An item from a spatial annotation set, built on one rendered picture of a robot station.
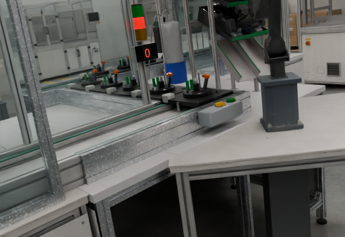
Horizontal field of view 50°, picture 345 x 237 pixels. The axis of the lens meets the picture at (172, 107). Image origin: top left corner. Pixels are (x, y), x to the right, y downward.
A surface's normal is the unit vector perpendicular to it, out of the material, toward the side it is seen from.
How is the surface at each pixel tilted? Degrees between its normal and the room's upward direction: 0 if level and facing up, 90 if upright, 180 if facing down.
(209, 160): 0
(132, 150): 90
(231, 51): 45
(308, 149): 0
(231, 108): 90
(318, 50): 90
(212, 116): 90
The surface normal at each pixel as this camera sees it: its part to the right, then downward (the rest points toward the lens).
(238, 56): 0.29, -0.58
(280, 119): -0.04, 0.25
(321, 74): -0.73, 0.26
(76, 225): 0.67, 0.10
